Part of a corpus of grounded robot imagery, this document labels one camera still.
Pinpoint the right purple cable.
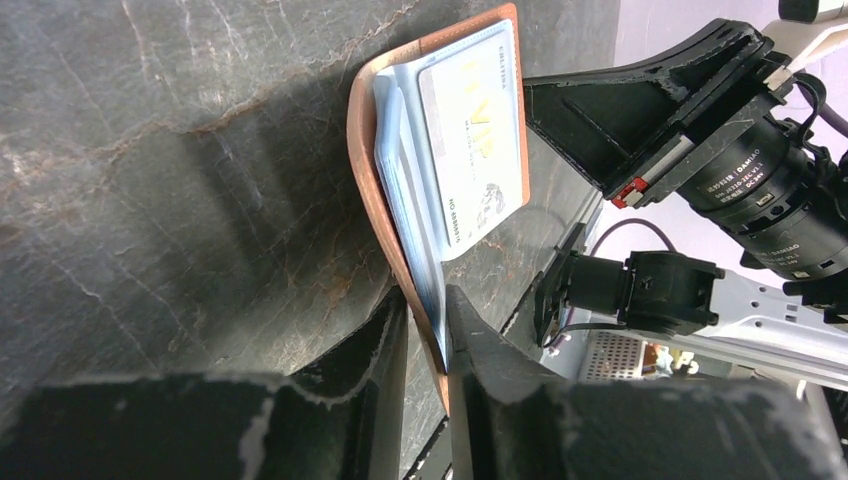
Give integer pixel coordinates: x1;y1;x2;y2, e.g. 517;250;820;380
543;72;848;346

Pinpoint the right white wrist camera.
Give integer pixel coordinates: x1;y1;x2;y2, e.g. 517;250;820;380
762;0;847;73

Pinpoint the brown leather card holder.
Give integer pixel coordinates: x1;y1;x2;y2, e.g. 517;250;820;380
346;3;530;402

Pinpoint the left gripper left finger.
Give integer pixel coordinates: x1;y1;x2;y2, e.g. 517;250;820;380
1;288;408;479

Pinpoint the white VIP card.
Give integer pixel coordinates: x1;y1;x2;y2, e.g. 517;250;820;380
417;20;523;260

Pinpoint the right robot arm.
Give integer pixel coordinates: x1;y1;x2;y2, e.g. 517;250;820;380
518;7;847;389

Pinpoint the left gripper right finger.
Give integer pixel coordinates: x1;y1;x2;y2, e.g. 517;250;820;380
446;285;847;479

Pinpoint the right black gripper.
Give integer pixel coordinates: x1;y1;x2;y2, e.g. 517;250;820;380
523;19;847;279

